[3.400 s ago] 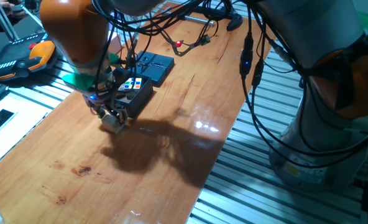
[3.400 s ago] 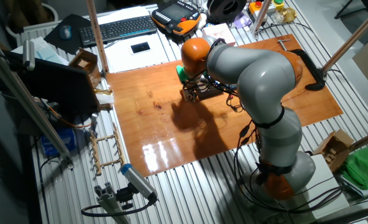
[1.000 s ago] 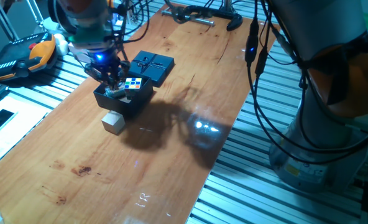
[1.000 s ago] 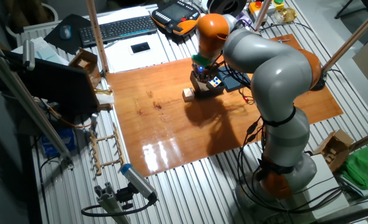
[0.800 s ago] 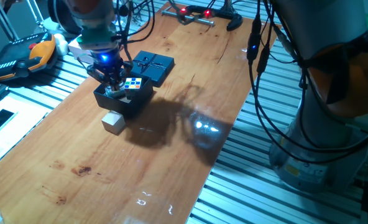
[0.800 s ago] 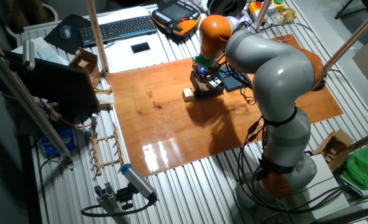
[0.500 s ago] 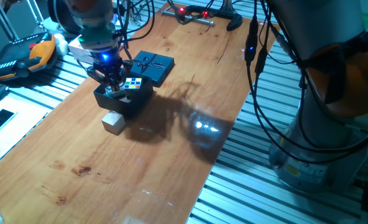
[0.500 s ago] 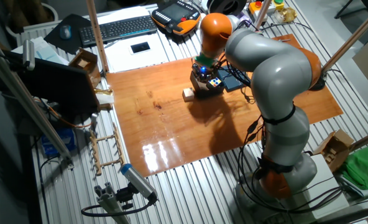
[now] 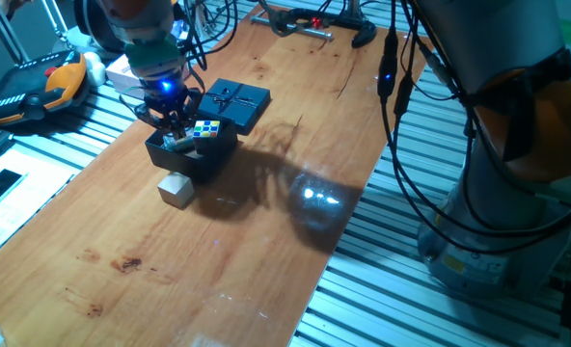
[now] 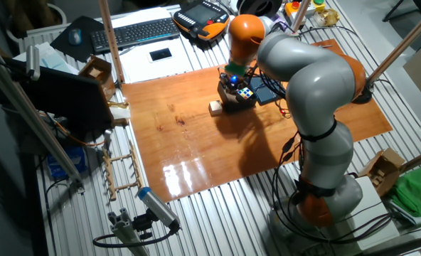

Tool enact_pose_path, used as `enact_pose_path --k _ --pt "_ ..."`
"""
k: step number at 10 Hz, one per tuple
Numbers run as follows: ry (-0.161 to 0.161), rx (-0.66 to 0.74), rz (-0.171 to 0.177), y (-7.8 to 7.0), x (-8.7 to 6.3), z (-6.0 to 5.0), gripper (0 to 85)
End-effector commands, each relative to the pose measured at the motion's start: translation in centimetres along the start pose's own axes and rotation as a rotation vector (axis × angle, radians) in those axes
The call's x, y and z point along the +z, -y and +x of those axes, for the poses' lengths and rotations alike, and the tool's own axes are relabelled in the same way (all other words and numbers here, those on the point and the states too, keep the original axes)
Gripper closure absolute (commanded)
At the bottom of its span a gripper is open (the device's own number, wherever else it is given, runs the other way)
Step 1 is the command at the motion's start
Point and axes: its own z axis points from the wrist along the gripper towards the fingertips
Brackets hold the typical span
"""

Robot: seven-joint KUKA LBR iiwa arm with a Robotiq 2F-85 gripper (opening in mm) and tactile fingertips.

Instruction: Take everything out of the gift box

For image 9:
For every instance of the black gift box base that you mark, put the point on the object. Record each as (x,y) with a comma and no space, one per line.
(179,164)

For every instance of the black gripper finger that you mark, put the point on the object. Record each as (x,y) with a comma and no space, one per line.
(170,129)
(185,124)

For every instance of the colourful puzzle cube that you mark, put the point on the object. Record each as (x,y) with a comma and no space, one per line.
(207,129)

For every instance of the plain wooden cube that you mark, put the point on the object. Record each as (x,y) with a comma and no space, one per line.
(175,190)

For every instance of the pink gift box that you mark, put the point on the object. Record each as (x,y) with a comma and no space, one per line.
(119,74)

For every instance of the black gift box lid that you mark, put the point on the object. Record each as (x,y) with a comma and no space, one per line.
(235,103)

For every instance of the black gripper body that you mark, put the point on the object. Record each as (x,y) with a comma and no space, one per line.
(167,98)

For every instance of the wooden board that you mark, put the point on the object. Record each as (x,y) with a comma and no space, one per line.
(218,289)

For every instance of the black filament spool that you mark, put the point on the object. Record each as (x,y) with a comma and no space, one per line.
(92,24)

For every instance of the white figurine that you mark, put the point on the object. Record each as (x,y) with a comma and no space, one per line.
(95,72)

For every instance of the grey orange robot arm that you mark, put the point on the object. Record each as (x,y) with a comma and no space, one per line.
(483,48)

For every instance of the slanted metal strut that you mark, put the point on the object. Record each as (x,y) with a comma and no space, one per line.
(6,34)
(58,24)

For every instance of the white paper sheet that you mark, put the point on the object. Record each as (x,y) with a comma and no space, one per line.
(39,188)

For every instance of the black orange teach pendant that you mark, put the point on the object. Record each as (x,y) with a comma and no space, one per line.
(20,87)

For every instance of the black screw clamp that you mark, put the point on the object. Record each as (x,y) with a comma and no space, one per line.
(362,29)

